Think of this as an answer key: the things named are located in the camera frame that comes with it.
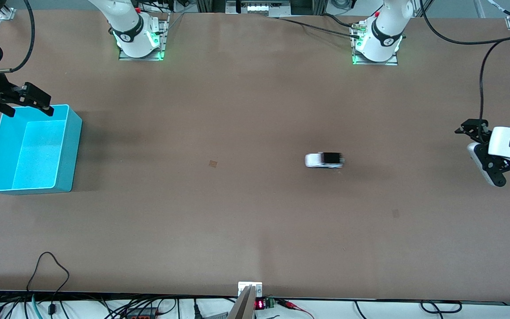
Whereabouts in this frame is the white jeep toy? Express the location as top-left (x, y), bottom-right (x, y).
top-left (305, 152), bottom-right (345, 169)

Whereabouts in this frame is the blue plastic bin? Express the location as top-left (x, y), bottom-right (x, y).
top-left (0, 104), bottom-right (83, 195)

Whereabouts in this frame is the red clip lead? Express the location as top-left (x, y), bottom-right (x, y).
top-left (276, 300), bottom-right (315, 319)

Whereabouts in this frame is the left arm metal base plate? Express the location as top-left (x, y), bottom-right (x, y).
top-left (351, 24), bottom-right (399, 66)

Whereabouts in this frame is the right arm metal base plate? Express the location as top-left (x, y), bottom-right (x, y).
top-left (118, 12), bottom-right (169, 62)

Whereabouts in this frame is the thin black cable loop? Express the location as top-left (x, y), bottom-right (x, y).
top-left (26, 252), bottom-right (70, 316)

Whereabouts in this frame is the short black table cable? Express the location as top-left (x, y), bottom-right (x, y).
top-left (321, 12), bottom-right (363, 28)

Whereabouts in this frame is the black coiled cable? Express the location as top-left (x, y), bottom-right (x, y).
top-left (420, 300), bottom-right (463, 315)

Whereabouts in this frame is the long black table cable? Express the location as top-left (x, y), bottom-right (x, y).
top-left (277, 17), bottom-right (362, 39)

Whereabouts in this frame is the teal cable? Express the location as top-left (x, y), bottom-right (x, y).
top-left (31, 293), bottom-right (44, 319)

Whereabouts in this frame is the aluminium camera mount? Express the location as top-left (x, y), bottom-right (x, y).
top-left (228, 281), bottom-right (263, 319)

